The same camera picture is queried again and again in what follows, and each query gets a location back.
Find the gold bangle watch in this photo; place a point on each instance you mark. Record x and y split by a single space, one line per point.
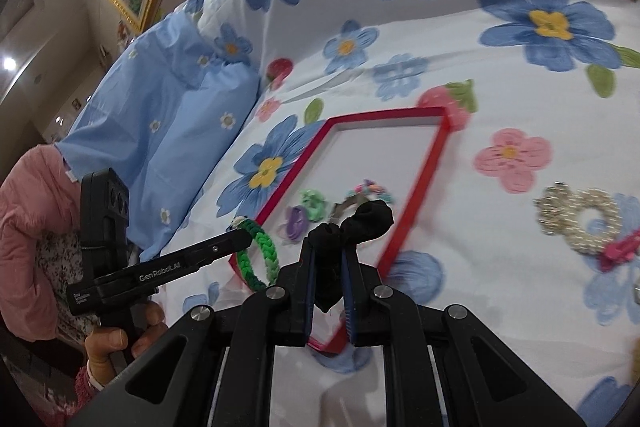
340 208

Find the pink small hair clip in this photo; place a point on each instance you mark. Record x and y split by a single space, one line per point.
620 252

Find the pink sleeve of person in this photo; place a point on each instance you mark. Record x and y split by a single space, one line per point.
40 254

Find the floral white bed sheet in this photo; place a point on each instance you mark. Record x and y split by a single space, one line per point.
536 92

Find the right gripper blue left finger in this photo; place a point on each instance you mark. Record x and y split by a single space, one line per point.
305 292

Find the pearl scrunchie with bow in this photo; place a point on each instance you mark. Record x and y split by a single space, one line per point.
561 211

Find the person's left hand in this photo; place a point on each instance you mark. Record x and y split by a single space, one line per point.
104 341

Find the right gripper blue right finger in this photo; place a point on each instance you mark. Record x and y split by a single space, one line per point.
349 276

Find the black scrunchie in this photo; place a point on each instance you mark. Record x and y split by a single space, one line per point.
329 244

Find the red shallow box tray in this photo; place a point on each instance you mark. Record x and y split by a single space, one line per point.
399 149

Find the light blue floral pillow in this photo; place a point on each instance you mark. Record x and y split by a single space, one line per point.
162 118

